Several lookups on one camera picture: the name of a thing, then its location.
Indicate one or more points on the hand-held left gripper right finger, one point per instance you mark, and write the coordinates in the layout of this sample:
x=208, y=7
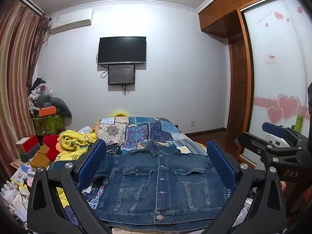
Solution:
x=220, y=160

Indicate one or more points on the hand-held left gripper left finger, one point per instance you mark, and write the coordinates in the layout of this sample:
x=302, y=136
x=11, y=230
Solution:
x=93, y=160

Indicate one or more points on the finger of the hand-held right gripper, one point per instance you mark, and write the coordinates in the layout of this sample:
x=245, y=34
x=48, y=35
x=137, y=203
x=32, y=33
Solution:
x=256, y=142
x=274, y=128

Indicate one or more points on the blue denim jacket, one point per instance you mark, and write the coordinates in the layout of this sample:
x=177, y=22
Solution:
x=158, y=182

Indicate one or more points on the pile of clothes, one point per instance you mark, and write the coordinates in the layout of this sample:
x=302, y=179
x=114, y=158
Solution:
x=39, y=92

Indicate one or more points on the white appliance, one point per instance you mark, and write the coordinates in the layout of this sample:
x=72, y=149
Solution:
x=271, y=137

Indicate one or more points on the dark dotted cloth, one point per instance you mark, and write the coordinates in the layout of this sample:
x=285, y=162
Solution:
x=113, y=148

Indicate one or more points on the green bottle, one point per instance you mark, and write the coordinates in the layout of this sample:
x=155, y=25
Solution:
x=298, y=124

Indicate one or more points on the yellow printed blanket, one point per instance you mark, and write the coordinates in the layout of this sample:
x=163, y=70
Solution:
x=73, y=142

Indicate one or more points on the white heart-print sliding door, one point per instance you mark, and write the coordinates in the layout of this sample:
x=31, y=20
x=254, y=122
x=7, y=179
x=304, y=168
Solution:
x=275, y=85

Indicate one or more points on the red plush toy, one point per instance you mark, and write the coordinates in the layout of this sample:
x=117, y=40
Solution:
x=52, y=147

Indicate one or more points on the brown cardboard box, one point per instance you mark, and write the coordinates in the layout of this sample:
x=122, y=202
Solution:
x=41, y=157

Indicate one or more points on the yellow plush toy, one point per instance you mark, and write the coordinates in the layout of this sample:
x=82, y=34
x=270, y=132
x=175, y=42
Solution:
x=119, y=113

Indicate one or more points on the wooden room door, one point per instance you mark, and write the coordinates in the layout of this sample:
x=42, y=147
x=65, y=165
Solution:
x=237, y=85

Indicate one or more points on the green patterned cloth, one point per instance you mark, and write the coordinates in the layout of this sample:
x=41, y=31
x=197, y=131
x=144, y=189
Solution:
x=48, y=125

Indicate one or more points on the dark grey plush cushion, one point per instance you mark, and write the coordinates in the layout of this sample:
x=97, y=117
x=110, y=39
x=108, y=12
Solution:
x=62, y=106

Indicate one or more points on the blue patchwork blanket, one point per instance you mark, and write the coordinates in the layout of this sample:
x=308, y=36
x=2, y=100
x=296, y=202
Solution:
x=151, y=129

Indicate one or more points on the orange box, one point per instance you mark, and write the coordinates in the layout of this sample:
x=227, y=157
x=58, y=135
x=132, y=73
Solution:
x=46, y=111

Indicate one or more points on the red box with white lid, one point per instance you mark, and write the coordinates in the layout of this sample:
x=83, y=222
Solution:
x=28, y=142

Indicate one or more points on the red white door sticker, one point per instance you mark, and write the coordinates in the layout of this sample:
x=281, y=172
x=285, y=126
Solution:
x=271, y=58

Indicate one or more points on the pile of printed paper bags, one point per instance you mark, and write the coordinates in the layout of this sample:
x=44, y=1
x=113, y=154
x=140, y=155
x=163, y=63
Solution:
x=14, y=190

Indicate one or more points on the brown striped curtain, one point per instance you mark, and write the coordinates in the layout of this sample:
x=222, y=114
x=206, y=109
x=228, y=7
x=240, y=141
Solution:
x=17, y=78

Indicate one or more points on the wooden overhead cabinet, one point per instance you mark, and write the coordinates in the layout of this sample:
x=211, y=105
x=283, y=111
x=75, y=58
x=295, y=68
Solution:
x=219, y=9

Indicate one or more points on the white air conditioner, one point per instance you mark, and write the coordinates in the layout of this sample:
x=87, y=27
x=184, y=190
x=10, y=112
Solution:
x=70, y=20

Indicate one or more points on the small black wall monitor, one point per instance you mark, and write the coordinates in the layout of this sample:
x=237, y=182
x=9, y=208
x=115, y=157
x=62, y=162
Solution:
x=121, y=74

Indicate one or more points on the black wall television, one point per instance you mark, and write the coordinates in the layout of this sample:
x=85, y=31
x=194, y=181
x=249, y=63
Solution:
x=121, y=50

